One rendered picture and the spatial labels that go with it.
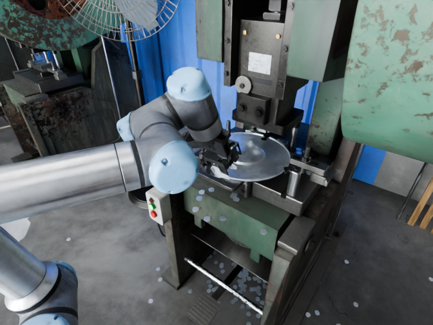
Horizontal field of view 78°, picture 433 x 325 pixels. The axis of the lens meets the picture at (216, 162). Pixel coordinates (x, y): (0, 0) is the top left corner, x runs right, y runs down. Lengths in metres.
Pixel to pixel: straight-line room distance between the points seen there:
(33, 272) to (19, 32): 1.33
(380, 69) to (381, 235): 1.58
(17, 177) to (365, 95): 0.48
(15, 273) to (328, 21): 0.83
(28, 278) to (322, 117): 0.97
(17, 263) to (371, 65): 0.71
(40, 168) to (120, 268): 1.24
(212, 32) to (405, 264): 1.53
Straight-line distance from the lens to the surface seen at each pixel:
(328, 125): 1.07
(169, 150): 0.38
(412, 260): 1.88
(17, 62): 3.89
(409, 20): 0.39
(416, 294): 1.74
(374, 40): 0.40
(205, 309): 1.23
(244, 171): 0.81
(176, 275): 1.40
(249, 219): 0.88
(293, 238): 0.84
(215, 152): 0.65
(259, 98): 0.80
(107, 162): 0.39
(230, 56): 0.82
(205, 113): 0.53
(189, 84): 0.50
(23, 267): 0.71
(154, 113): 0.50
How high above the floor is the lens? 1.26
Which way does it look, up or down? 34 degrees down
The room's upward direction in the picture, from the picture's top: straight up
